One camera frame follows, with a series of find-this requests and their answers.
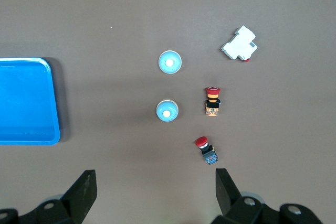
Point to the white circuit breaker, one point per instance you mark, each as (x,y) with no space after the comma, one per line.
(240,43)

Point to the red pushbutton with orange base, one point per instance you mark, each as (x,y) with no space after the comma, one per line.
(212,102)

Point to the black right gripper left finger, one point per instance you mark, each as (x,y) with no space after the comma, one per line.
(78,197)

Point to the light blue call bell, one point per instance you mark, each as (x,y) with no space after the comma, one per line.
(167,111)
(169,62)

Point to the red pushbutton with black base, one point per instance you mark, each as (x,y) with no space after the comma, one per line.
(206,150)

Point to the blue plastic tray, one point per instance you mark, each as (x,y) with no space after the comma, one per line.
(26,103)

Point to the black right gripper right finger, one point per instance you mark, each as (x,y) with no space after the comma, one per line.
(236,208)

